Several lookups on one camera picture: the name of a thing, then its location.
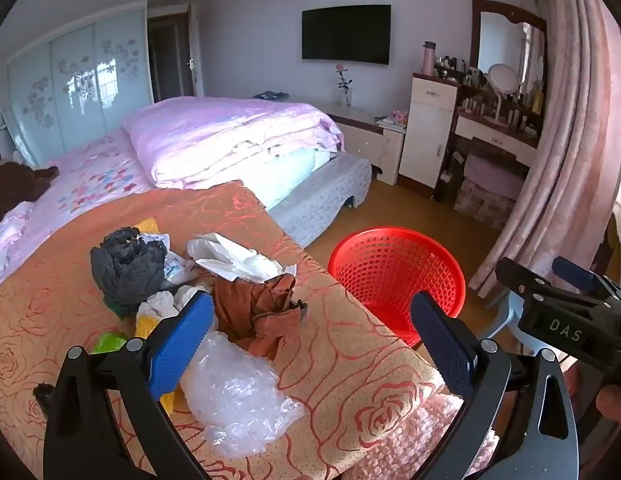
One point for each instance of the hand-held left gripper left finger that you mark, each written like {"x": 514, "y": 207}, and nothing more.
{"x": 180, "y": 345}

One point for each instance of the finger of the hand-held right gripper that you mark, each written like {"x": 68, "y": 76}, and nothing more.
{"x": 573, "y": 272}
{"x": 520, "y": 280}

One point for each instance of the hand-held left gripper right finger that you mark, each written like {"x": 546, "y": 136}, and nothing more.
{"x": 443, "y": 345}

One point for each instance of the white tissue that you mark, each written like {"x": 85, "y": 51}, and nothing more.
{"x": 160, "y": 305}

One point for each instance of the green snack wrapper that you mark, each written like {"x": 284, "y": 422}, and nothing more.
{"x": 110, "y": 342}

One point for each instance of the clear plastic bag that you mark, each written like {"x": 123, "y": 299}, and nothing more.
{"x": 230, "y": 395}

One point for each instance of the printed tissue packet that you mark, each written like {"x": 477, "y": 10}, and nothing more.
{"x": 178, "y": 267}

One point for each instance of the brown bag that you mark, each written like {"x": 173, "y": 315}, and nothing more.
{"x": 250, "y": 310}

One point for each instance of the grey bag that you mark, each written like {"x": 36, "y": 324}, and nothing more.
{"x": 125, "y": 280}

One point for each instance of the red plastic basket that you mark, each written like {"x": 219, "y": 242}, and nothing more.
{"x": 390, "y": 270}

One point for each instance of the yellow foam net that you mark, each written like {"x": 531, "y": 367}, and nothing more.
{"x": 146, "y": 226}

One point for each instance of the small black scrap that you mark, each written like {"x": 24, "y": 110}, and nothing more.
{"x": 43, "y": 393}

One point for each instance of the person's right hand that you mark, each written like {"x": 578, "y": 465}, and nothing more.
{"x": 615, "y": 402}

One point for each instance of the orange rose-patterned blanket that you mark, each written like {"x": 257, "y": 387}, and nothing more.
{"x": 340, "y": 320}

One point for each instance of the pink cushioned stool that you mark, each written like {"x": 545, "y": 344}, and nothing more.
{"x": 490, "y": 175}

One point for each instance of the pink patterned curtain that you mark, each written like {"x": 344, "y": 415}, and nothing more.
{"x": 565, "y": 135}

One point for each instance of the dressing table with mirror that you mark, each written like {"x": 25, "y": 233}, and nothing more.
{"x": 490, "y": 136}

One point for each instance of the tall white cabinet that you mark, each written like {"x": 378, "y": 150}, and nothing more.
{"x": 425, "y": 135}

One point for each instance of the grey bed base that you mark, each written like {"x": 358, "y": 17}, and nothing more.
{"x": 320, "y": 200}

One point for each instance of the pink floral bedsheet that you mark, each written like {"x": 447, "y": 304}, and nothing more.
{"x": 90, "y": 175}

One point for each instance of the light blue pillow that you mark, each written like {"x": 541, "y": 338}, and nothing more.
{"x": 285, "y": 175}

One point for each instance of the round white makeup mirror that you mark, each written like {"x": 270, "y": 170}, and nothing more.
{"x": 503, "y": 80}

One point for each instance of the pale pink crumpled cloth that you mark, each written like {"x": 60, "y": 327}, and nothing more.
{"x": 8, "y": 240}

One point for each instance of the small pink box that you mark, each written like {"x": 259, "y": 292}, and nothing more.
{"x": 400, "y": 117}

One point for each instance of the stack of papers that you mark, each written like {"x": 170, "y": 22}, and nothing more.
{"x": 388, "y": 123}

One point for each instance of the low cream television cabinet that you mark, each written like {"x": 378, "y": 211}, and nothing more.
{"x": 360, "y": 140}

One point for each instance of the pink folded quilt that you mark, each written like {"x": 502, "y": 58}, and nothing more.
{"x": 215, "y": 135}

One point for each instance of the row of cosmetic bottles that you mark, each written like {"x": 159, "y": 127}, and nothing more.
{"x": 450, "y": 65}

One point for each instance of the brown plush toy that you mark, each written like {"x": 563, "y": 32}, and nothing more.
{"x": 15, "y": 185}

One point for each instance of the pink thermos bottle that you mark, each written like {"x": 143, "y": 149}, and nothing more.
{"x": 429, "y": 60}

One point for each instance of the pink rose in vase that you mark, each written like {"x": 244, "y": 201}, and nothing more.
{"x": 345, "y": 95}

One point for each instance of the dark book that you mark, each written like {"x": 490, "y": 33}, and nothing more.
{"x": 269, "y": 95}

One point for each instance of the glass sliding-door wardrobe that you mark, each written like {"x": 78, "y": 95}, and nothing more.
{"x": 80, "y": 85}

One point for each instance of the dark wooden door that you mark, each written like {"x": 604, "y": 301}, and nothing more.
{"x": 165, "y": 55}

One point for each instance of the black wall television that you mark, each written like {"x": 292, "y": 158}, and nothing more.
{"x": 345, "y": 35}

